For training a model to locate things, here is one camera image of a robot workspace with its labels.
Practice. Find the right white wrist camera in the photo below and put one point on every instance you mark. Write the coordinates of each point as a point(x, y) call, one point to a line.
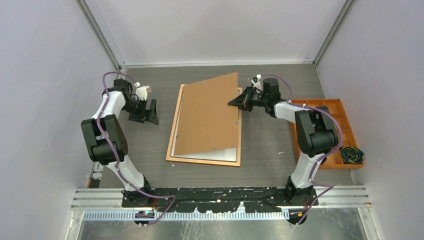
point(256, 82)

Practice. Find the photo of plant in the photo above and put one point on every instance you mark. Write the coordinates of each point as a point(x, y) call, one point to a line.
point(218, 155)

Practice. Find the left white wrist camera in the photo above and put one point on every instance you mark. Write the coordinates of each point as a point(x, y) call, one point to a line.
point(142, 91)

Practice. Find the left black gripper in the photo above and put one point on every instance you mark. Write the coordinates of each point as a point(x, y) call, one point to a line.
point(150, 114)

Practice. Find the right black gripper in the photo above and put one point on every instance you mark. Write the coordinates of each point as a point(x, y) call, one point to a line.
point(240, 101)

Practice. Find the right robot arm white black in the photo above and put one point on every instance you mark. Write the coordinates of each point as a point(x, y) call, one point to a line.
point(316, 132)

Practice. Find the orange wooden compartment tray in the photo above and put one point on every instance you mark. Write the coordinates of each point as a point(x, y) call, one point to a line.
point(336, 109)

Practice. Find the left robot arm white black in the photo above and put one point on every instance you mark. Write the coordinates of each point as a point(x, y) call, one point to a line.
point(105, 140)

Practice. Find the orange wooden picture frame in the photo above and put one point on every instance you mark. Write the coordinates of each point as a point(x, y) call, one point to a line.
point(172, 139)

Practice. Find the blue yellow rolled item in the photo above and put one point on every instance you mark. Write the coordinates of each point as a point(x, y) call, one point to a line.
point(351, 155)

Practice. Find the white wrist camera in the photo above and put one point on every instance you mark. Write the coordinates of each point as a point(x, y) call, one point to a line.
point(256, 82)
point(142, 91)

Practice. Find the brown cardboard backing board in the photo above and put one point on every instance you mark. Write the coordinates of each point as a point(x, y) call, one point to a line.
point(206, 122)

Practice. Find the aluminium rail at front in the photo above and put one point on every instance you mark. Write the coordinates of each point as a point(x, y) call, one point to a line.
point(106, 204)

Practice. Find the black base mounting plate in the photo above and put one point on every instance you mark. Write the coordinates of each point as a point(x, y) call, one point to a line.
point(261, 199)

